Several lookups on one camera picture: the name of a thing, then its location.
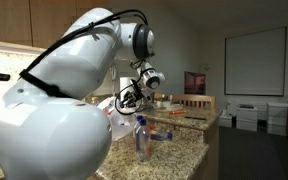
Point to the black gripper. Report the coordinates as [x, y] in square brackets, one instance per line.
[135, 91]

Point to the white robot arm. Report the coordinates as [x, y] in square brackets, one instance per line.
[44, 140]

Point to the white plastic bag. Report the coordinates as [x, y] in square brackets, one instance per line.
[124, 131]

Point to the small amber bottle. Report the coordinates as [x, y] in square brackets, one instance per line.
[94, 99]

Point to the white bowl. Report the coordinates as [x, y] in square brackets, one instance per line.
[163, 104]

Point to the white paper sheet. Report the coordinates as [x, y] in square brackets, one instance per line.
[177, 107]

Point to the orange marker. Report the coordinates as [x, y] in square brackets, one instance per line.
[177, 112]

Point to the wooden chair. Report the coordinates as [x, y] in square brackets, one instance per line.
[192, 100]

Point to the dark reddish framed picture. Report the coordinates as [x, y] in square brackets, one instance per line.
[194, 83]

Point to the thin black flat object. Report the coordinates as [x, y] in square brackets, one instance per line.
[195, 118]

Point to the white printer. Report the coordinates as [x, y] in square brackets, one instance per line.
[246, 120]

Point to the white projector screen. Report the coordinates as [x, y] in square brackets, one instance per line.
[255, 61]

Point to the white drawer unit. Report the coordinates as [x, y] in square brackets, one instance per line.
[277, 118]

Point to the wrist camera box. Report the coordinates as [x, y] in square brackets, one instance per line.
[147, 97]

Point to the wooden wall cabinets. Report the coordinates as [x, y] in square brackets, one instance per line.
[7, 20]

